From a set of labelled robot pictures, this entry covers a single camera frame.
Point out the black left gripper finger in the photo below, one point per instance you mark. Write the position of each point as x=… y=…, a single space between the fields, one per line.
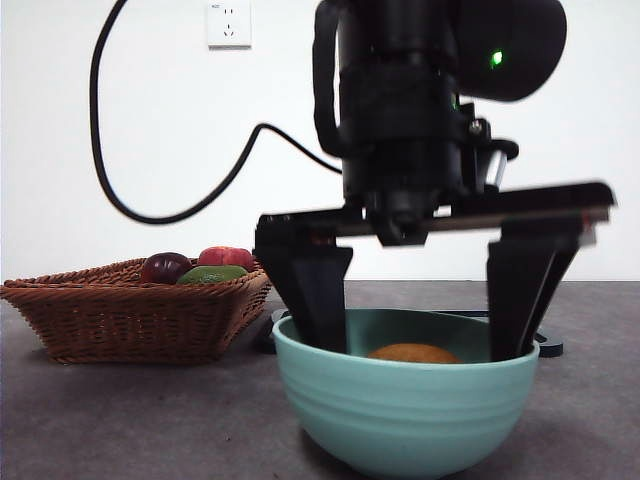
x=315 y=290
x=515 y=290

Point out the brown kiwi fruit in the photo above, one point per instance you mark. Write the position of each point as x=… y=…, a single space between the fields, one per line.
x=415 y=354

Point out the teal ribbed bowl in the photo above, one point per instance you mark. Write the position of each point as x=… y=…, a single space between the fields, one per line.
x=405 y=420

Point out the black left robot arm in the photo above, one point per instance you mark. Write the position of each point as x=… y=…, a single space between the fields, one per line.
x=500 y=30

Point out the black rectangular tray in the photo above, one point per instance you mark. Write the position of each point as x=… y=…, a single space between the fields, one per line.
x=552 y=347

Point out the red fruit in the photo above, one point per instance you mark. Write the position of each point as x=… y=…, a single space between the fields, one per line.
x=225 y=257

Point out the green avocado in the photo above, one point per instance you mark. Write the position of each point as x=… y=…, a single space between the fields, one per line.
x=212 y=276

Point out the dark purple fruit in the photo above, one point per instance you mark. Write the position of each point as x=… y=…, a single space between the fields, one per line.
x=162 y=267

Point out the brown wicker basket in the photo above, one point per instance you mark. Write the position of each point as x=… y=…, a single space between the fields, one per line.
x=125 y=325

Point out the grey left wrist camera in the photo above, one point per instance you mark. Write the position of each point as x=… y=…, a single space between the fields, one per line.
x=500 y=167

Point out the white wall socket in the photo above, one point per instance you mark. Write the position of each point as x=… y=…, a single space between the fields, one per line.
x=230 y=25

